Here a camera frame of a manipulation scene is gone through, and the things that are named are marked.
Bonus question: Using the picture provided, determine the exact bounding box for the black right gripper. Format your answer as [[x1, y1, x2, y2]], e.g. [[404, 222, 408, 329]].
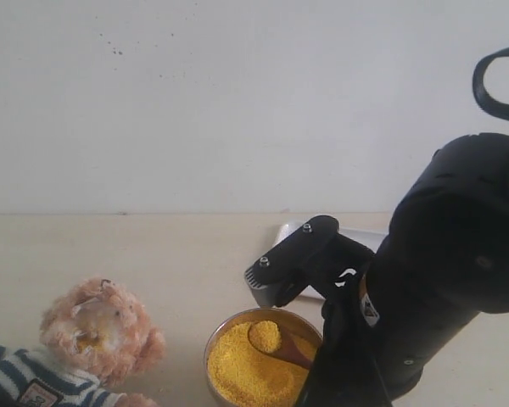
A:
[[359, 133, 509, 399]]

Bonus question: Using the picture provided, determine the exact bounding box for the dark wooden spoon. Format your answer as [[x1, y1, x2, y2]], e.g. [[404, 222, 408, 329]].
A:
[[247, 321, 312, 370]]

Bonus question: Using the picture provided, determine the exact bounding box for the pink plush teddy bear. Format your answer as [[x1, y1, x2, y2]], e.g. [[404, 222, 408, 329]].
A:
[[0, 277, 165, 406]]

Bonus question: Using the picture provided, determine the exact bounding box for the white rectangular tray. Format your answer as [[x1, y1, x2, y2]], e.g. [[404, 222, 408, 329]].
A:
[[262, 220, 387, 302]]

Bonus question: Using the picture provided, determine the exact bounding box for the steel bowl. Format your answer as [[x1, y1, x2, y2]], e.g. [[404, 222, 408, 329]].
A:
[[204, 308, 326, 407]]

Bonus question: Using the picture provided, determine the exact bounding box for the black ribbon cable loop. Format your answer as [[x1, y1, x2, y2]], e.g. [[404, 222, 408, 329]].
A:
[[472, 42, 509, 128]]

